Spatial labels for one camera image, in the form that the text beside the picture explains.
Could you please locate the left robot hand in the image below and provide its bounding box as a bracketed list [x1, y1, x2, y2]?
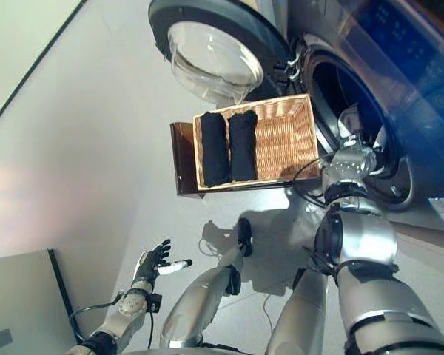
[130, 239, 194, 291]

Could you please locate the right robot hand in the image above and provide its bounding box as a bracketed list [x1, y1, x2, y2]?
[336, 106, 389, 157]

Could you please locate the black garment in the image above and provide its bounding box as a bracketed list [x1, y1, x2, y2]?
[199, 111, 232, 187]
[227, 109, 260, 183]

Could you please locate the grey front-load washing machine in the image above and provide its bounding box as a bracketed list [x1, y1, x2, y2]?
[280, 0, 444, 234]

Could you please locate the round glass washing machine door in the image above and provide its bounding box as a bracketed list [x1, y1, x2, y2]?
[147, 0, 294, 105]

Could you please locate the left silver robot leg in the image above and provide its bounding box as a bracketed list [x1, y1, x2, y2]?
[158, 217, 254, 349]

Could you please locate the rectangular wicker basket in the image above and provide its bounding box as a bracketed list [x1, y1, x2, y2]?
[192, 92, 321, 192]

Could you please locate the grey robot torso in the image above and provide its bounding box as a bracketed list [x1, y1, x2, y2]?
[147, 343, 272, 355]

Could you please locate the brown wooden stool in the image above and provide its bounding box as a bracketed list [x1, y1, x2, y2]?
[169, 121, 294, 200]

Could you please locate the grey board with dark edge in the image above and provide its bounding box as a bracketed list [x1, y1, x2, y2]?
[0, 248, 79, 355]

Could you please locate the white cabinet side panel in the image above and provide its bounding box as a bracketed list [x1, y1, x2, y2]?
[387, 217, 444, 260]

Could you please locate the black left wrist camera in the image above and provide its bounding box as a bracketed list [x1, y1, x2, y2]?
[147, 293, 164, 314]

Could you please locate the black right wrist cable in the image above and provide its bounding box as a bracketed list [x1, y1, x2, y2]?
[289, 156, 342, 209]

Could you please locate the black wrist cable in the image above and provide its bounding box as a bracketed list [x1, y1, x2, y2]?
[289, 156, 342, 209]
[69, 300, 155, 351]

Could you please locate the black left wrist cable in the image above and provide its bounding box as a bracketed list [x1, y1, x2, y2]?
[69, 300, 155, 351]

